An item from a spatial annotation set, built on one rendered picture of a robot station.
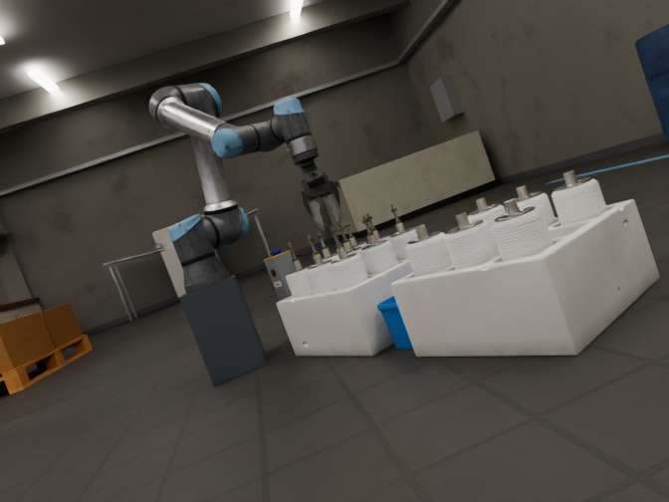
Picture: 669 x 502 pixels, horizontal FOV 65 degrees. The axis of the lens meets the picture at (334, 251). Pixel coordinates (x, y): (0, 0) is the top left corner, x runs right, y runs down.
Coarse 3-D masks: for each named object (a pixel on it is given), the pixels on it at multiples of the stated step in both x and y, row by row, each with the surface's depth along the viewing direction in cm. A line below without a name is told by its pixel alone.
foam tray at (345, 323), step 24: (408, 264) 146; (360, 288) 135; (384, 288) 139; (288, 312) 160; (312, 312) 149; (336, 312) 140; (360, 312) 134; (312, 336) 154; (336, 336) 143; (360, 336) 135; (384, 336) 137
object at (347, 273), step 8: (352, 256) 140; (360, 256) 141; (336, 264) 139; (344, 264) 138; (352, 264) 139; (360, 264) 140; (336, 272) 139; (344, 272) 138; (352, 272) 138; (360, 272) 140; (336, 280) 140; (344, 280) 139; (352, 280) 139; (360, 280) 139; (336, 288) 142; (344, 288) 139
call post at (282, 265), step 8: (280, 256) 175; (288, 256) 177; (272, 264) 175; (280, 264) 174; (288, 264) 176; (280, 272) 174; (288, 272) 176; (272, 280) 179; (280, 280) 175; (280, 288) 176; (288, 288) 175; (280, 296) 178; (288, 296) 174
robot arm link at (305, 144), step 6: (300, 138) 139; (306, 138) 139; (312, 138) 140; (288, 144) 141; (294, 144) 139; (300, 144) 139; (306, 144) 139; (312, 144) 140; (288, 150) 142; (294, 150) 140; (300, 150) 139; (306, 150) 139; (312, 150) 140; (294, 156) 141
